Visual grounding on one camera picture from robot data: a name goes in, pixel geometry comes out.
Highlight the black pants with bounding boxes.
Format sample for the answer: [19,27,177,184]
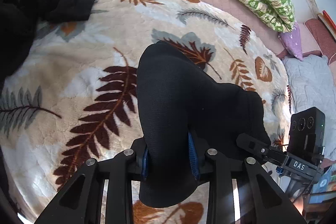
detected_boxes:
[137,42,270,208]

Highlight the light grey quilted blanket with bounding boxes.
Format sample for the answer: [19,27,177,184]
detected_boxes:
[282,55,335,161]

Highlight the leaf pattern fleece blanket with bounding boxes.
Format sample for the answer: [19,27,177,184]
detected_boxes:
[1,0,291,221]

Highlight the purple floral pillow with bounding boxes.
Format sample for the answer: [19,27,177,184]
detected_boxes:
[278,22,303,61]

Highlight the red and white books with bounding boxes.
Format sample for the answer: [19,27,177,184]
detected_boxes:
[317,10,336,40]

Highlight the dark clothes pile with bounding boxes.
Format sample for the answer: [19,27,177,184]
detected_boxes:
[0,0,96,83]

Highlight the black camera box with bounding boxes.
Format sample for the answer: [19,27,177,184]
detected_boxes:
[287,107,325,163]

